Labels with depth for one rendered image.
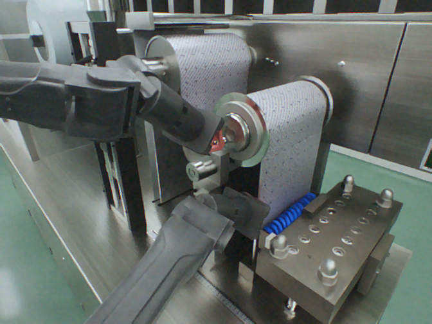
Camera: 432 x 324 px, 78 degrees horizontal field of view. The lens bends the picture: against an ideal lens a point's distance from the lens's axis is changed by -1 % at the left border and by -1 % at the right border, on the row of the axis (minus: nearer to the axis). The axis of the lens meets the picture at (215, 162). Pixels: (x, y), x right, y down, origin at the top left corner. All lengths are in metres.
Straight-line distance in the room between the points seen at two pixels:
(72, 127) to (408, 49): 0.64
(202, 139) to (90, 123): 0.16
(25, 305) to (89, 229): 1.21
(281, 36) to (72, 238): 0.81
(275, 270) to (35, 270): 1.84
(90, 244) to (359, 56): 0.83
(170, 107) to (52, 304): 1.72
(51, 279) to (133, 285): 1.84
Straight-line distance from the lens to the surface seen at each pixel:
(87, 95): 0.33
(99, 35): 0.64
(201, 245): 0.33
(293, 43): 0.82
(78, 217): 0.95
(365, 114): 0.75
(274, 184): 0.59
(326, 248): 0.62
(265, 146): 0.49
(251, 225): 0.51
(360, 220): 0.73
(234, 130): 0.51
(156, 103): 0.35
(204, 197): 0.44
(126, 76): 0.35
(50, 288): 2.06
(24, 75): 0.34
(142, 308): 0.27
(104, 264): 0.77
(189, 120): 0.40
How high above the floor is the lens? 1.44
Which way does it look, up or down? 28 degrees down
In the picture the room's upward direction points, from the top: straight up
